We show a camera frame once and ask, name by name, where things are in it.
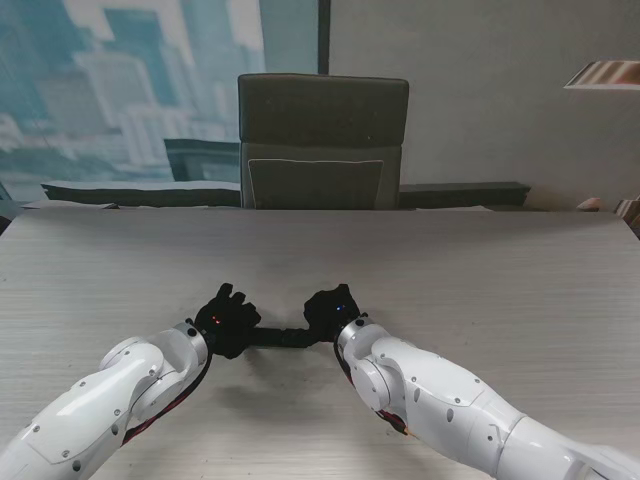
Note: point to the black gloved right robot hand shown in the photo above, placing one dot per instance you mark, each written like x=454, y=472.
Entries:
x=330, y=312

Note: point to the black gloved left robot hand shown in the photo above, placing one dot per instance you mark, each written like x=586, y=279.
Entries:
x=227, y=325

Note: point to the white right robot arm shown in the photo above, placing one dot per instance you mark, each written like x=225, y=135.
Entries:
x=460, y=400

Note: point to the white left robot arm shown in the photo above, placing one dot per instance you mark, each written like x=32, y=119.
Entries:
x=105, y=400

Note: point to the long dark foam board stack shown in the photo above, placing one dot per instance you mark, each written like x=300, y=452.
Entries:
x=140, y=195

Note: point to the short dark foam board stack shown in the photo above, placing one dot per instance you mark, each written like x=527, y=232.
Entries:
x=465, y=196

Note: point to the dark grey office chair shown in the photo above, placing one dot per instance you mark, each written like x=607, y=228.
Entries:
x=320, y=130

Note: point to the wooden striped furniture edge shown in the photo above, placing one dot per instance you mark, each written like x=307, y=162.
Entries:
x=631, y=212

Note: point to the dark window frame post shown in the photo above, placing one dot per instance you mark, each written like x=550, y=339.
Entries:
x=324, y=35

